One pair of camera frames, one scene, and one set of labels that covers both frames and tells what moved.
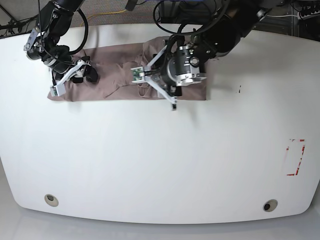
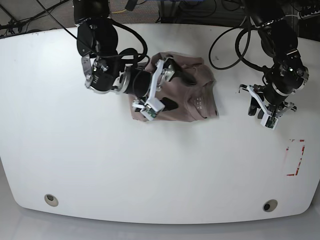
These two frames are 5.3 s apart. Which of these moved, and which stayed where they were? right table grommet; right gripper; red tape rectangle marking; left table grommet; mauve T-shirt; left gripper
Moved: left gripper; mauve T-shirt; right gripper
Stayed: red tape rectangle marking; left table grommet; right table grommet
